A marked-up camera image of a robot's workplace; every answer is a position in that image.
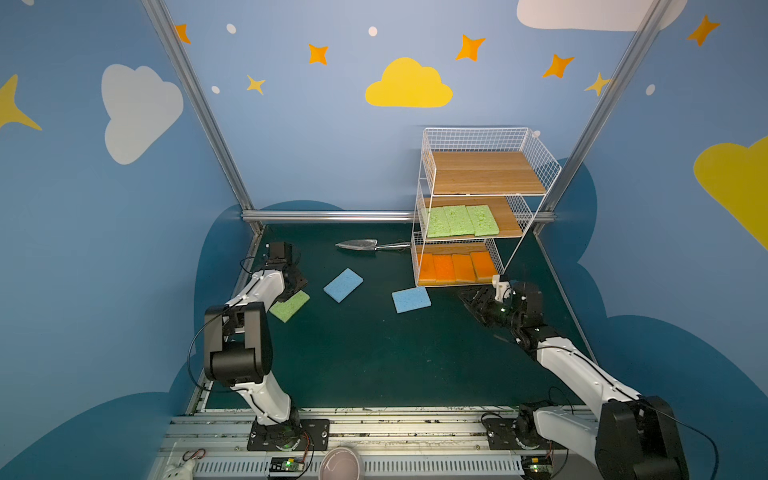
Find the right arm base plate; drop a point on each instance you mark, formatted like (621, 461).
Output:
(504, 434)

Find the silver metal scoop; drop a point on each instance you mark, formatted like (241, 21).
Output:
(372, 245)

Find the white wire wooden shelf rack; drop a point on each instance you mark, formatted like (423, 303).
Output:
(507, 168)

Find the pink bowl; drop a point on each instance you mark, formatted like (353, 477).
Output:
(341, 463)

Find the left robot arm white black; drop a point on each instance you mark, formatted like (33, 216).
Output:
(237, 344)

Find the green circuit board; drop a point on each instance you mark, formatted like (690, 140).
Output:
(279, 467)
(536, 468)

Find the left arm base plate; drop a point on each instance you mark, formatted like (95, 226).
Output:
(308, 435)

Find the white power plug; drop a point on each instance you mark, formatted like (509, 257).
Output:
(184, 471)

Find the right green circuit board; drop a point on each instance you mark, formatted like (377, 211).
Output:
(536, 468)

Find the left green circuit board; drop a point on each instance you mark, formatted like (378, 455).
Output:
(279, 467)

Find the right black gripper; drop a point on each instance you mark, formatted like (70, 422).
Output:
(486, 303)

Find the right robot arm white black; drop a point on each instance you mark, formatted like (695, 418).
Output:
(623, 433)

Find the green sponge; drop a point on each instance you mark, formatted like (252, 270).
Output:
(483, 221)
(285, 310)
(459, 221)
(438, 223)

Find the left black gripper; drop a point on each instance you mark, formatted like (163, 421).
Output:
(293, 281)

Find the blue sponge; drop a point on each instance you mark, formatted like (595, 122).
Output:
(411, 299)
(343, 285)

